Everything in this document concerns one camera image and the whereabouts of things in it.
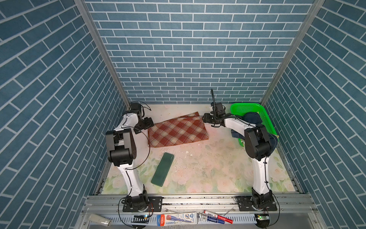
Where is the dark green rectangular board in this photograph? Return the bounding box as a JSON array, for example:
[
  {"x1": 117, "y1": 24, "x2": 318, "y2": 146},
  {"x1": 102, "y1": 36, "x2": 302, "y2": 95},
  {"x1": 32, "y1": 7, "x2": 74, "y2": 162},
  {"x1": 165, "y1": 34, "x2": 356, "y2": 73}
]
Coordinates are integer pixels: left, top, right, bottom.
[{"x1": 151, "y1": 153, "x2": 174, "y2": 187}]

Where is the blue marker pen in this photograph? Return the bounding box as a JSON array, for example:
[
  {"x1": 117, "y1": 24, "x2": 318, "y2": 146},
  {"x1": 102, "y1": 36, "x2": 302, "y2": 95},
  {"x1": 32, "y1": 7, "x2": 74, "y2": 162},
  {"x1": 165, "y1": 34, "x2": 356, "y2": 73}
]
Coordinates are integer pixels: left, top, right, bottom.
[{"x1": 198, "y1": 214, "x2": 225, "y2": 224}]

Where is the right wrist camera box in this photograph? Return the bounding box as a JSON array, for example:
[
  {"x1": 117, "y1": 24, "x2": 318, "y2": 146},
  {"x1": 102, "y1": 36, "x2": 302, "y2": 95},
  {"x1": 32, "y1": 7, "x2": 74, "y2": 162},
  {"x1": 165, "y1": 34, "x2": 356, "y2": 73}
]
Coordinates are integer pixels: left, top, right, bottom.
[{"x1": 212, "y1": 103, "x2": 226, "y2": 116}]

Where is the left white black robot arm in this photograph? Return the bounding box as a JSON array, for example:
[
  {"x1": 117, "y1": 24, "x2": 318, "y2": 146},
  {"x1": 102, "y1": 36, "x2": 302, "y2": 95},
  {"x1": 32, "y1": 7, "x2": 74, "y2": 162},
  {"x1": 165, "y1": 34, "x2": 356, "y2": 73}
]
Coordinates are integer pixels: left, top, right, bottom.
[{"x1": 105, "y1": 111, "x2": 154, "y2": 212}]

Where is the green plastic basket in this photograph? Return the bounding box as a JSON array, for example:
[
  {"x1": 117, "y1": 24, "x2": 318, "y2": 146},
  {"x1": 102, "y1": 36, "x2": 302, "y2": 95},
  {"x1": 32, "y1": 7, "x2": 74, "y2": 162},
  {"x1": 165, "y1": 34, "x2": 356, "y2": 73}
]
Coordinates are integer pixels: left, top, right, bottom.
[{"x1": 229, "y1": 103, "x2": 279, "y2": 138}]

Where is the dark blue denim skirt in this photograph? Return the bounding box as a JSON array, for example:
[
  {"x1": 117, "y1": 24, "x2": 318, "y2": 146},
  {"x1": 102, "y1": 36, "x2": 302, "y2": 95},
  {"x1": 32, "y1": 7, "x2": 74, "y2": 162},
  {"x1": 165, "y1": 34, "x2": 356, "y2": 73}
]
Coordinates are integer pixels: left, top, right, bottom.
[{"x1": 231, "y1": 112, "x2": 278, "y2": 152}]

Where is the marker package box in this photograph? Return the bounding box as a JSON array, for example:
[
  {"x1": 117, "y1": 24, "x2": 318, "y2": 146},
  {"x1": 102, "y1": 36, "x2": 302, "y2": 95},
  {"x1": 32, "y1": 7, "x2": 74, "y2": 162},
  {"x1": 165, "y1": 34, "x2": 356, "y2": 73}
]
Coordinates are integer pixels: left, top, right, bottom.
[{"x1": 156, "y1": 212, "x2": 198, "y2": 227}]

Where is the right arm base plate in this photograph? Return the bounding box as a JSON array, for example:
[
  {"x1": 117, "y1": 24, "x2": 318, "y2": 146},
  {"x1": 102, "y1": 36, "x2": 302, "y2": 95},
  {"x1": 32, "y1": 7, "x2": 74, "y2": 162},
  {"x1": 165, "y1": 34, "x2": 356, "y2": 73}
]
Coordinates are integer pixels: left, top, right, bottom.
[{"x1": 234, "y1": 193, "x2": 278, "y2": 211}]

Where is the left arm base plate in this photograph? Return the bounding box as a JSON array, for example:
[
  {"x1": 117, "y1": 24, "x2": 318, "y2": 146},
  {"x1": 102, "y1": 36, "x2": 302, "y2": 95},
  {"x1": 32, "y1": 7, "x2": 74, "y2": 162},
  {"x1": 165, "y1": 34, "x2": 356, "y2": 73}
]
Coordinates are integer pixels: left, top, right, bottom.
[{"x1": 121, "y1": 196, "x2": 163, "y2": 212}]

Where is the red plaid skirt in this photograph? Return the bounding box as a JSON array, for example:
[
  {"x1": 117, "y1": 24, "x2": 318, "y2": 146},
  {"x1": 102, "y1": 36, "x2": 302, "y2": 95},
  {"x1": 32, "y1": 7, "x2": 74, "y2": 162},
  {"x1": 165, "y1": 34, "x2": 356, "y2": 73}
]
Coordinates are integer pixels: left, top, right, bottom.
[{"x1": 148, "y1": 112, "x2": 209, "y2": 148}]

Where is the grey white small device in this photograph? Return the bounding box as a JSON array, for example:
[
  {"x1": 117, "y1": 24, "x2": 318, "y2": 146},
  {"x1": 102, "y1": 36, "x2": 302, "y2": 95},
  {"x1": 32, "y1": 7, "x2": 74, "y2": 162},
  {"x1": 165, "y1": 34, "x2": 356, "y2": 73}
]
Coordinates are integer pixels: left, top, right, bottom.
[{"x1": 88, "y1": 214, "x2": 112, "y2": 227}]

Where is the aluminium front rail frame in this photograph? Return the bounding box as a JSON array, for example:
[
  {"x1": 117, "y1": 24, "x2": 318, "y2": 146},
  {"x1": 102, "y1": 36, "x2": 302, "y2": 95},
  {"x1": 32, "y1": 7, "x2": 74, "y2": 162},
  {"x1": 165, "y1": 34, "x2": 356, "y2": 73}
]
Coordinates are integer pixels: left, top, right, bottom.
[{"x1": 75, "y1": 192, "x2": 326, "y2": 229}]

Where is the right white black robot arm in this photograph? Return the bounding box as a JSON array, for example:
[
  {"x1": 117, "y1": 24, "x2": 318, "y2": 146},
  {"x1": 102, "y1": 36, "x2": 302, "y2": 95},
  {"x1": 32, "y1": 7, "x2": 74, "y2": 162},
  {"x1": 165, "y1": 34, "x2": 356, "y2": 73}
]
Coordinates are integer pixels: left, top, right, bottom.
[{"x1": 203, "y1": 113, "x2": 276, "y2": 210}]

